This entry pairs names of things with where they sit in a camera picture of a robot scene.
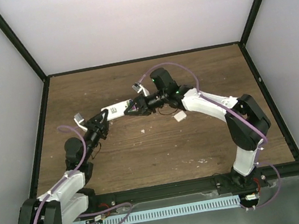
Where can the white battery cover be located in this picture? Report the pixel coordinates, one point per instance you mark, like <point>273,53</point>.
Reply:
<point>179,116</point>

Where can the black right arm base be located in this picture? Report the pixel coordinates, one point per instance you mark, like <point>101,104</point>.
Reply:
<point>234,182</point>

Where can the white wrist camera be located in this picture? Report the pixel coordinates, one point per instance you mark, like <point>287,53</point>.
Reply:
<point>80,121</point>
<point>140,89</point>

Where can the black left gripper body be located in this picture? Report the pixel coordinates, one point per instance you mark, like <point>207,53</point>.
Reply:
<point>95,136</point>

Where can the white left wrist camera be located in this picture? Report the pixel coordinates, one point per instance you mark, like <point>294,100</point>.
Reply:
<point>80,121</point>

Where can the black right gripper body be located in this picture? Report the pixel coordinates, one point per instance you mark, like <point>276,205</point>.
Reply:
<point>155,103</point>

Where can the white remote control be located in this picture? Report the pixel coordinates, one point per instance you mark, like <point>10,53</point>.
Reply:
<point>115,110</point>

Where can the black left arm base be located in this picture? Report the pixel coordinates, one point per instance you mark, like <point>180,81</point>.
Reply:
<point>98,205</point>

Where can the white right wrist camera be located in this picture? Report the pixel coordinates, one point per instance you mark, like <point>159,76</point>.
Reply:
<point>140,89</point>

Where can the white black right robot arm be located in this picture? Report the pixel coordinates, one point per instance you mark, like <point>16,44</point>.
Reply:
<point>247,123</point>

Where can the light blue slotted cable duct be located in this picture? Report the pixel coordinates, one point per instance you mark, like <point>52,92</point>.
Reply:
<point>173,211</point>

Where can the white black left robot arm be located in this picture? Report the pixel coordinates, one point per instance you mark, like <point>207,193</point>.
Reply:
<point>68,198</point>

